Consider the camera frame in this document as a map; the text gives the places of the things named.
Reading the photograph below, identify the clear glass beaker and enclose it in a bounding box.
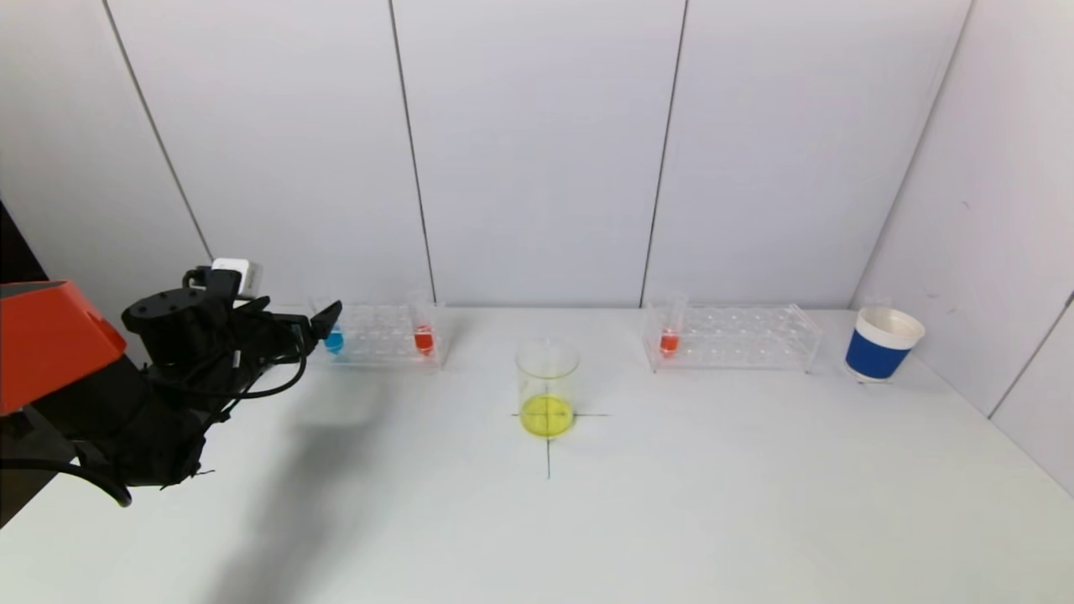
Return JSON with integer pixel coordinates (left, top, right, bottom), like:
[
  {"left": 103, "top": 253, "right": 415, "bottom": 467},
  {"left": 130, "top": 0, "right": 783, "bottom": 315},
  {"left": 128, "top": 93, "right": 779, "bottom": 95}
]
[{"left": 514, "top": 339, "right": 581, "bottom": 440}]

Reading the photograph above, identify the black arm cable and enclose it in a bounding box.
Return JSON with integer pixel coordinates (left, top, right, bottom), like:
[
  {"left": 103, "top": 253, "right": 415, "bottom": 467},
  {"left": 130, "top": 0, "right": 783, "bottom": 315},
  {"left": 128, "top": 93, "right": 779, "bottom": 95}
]
[{"left": 0, "top": 456, "right": 134, "bottom": 509}]

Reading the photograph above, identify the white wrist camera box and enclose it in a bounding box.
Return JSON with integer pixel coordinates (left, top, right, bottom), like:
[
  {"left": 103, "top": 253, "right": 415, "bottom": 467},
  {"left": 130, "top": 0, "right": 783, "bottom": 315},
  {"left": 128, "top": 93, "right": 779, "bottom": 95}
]
[{"left": 210, "top": 258, "right": 264, "bottom": 301}]

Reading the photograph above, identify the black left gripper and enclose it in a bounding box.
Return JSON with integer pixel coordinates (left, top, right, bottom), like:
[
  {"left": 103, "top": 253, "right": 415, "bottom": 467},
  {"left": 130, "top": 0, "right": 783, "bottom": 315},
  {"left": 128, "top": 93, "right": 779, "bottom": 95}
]
[{"left": 251, "top": 299, "right": 343, "bottom": 364}]

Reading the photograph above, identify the clear acrylic test tube rack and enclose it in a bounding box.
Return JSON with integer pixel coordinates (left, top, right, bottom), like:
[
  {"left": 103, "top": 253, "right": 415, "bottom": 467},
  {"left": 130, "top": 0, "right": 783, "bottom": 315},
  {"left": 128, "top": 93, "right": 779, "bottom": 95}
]
[
  {"left": 306, "top": 302, "right": 455, "bottom": 371},
  {"left": 642, "top": 302, "right": 822, "bottom": 375}
]

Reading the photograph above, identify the blue paper cup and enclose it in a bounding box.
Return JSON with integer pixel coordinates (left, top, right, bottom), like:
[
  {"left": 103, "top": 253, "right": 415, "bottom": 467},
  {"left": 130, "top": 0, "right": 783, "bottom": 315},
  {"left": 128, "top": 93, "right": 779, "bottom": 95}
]
[{"left": 844, "top": 306, "right": 926, "bottom": 385}]

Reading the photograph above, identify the red pigment test tube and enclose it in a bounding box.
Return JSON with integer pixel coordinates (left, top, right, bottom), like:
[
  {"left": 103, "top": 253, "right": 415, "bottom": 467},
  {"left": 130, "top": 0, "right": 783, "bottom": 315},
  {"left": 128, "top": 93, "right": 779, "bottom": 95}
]
[
  {"left": 411, "top": 294, "right": 437, "bottom": 358},
  {"left": 659, "top": 292, "right": 689, "bottom": 360}
]

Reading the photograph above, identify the blue pigment test tube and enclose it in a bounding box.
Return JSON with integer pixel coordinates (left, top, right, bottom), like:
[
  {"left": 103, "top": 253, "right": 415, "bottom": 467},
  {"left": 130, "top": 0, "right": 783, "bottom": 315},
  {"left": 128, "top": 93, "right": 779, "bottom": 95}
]
[{"left": 312, "top": 292, "right": 347, "bottom": 356}]

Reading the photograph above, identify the black camera cable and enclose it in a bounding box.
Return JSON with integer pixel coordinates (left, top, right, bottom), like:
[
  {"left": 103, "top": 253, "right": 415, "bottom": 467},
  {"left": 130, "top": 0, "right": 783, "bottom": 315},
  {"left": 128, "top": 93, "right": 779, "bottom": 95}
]
[{"left": 210, "top": 331, "right": 309, "bottom": 402}]

